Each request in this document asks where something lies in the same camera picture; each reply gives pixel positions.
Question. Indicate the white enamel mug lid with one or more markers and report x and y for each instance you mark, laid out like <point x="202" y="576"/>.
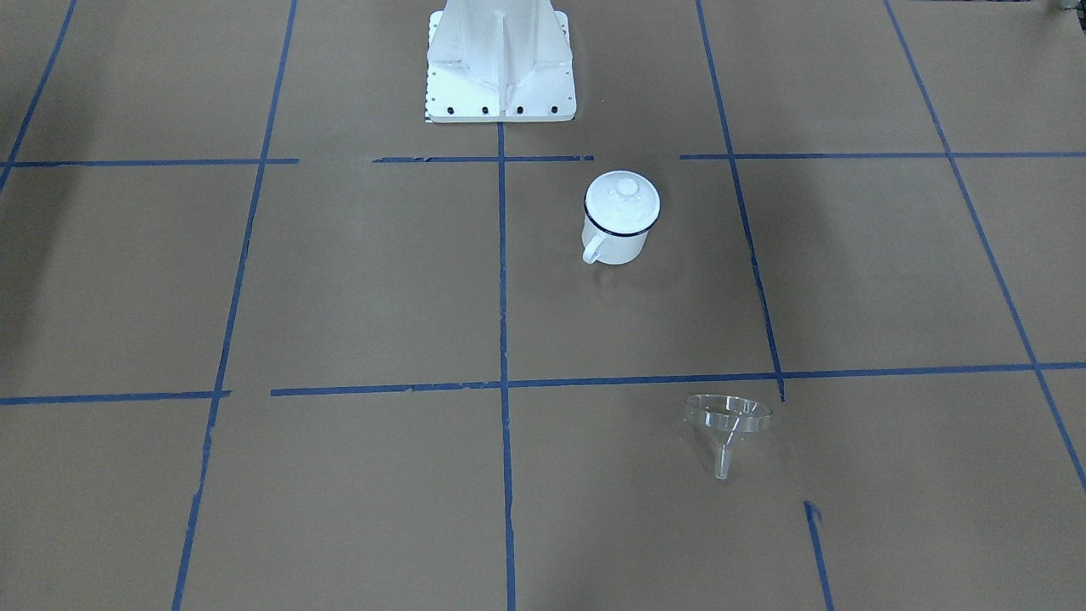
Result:
<point x="622" y="203"/>

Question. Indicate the clear glass funnel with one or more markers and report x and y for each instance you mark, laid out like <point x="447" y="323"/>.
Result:
<point x="720" y="422"/>

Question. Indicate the white enamel mug blue rim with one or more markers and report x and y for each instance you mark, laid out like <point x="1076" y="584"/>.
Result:
<point x="605" y="248"/>

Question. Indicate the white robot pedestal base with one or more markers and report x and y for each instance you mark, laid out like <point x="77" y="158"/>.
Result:
<point x="491" y="61"/>

